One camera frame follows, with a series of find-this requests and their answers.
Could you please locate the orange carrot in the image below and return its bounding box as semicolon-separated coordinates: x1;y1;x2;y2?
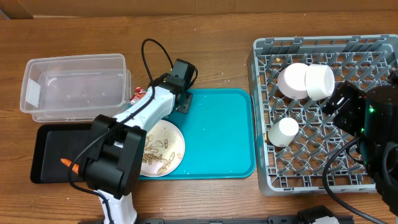
60;158;79;174

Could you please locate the black plastic tray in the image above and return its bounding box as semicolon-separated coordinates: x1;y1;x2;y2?
30;123;91;184

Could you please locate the teal serving tray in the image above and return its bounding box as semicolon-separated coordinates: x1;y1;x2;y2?
140;88;256;180

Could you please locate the red snack wrapper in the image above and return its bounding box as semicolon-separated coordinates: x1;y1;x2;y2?
129;87;146;105

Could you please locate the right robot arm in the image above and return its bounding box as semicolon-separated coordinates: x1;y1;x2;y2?
322;70;397;223

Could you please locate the white plate with food scraps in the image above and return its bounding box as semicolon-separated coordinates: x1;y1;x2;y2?
140;120;185;178

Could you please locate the grey dishwasher rack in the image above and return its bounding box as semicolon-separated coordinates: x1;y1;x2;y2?
248;34;397;196

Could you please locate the pale green cup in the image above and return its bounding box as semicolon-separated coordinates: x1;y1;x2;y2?
268;118;299;147

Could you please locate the pale green bowl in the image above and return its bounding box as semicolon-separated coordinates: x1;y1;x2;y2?
305;64;335;101

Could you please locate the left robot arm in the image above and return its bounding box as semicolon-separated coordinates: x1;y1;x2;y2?
73;59;198;223

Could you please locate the clear plastic storage bin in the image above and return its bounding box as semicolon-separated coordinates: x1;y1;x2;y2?
20;54;131;123

